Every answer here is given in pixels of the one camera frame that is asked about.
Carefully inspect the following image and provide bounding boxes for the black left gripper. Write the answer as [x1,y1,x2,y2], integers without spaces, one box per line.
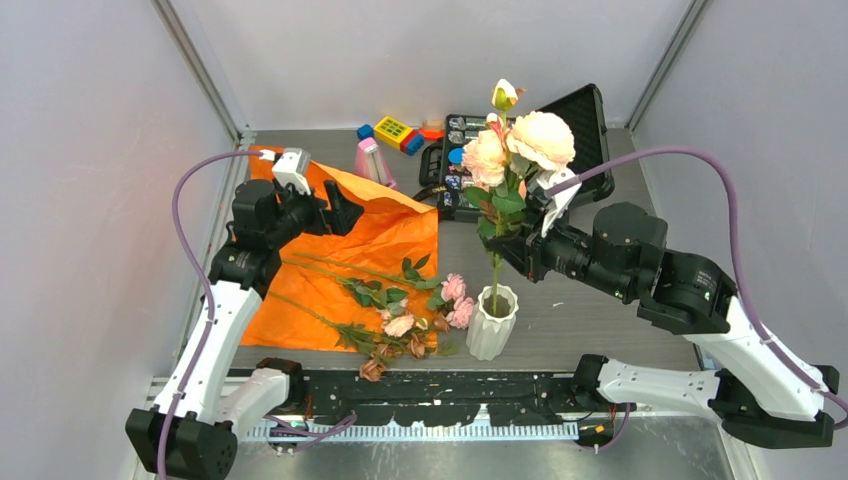
[266,178,362,248]

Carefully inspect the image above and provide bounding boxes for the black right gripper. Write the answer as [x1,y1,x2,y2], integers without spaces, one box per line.
[487,199,634,300]

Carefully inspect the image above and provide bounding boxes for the peach rose flower stem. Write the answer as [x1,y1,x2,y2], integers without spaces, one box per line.
[483,251,504,318]

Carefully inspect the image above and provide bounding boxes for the orange yellow wrapping paper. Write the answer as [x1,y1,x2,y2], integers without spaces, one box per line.
[241,154,439,352]

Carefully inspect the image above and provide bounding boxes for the black printed ribbon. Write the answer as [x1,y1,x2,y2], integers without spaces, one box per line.
[412,184,452,203]

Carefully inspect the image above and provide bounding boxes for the orange flower bouquet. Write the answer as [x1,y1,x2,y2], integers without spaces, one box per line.
[268,252,476,383]

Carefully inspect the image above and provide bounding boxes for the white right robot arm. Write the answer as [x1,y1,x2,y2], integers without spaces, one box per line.
[487,203,839,449]

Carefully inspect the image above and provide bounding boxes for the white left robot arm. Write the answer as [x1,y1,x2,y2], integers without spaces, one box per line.
[125,180,364,479]

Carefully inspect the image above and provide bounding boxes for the white ribbed vase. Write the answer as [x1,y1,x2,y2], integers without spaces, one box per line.
[466,284,519,361]

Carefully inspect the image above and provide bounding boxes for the pink metronome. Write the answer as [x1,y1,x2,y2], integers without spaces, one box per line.
[354,138,397,189]

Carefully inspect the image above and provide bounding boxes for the blue toy block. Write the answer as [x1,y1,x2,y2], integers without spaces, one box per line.
[356,124,374,141]

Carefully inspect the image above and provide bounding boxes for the yellow toy block house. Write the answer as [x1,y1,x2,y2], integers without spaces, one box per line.
[373,116,425,156]

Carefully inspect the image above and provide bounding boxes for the black open poker case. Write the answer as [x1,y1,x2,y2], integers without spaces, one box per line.
[419,84,609,223]

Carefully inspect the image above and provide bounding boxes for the blue round poker chip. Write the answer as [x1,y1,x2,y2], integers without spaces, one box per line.
[448,148,464,165]

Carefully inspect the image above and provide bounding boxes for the orange toy piece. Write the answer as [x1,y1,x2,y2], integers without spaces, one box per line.
[418,119,446,142]

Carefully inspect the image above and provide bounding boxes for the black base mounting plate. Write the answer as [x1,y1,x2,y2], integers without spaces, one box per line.
[271,370,613,427]

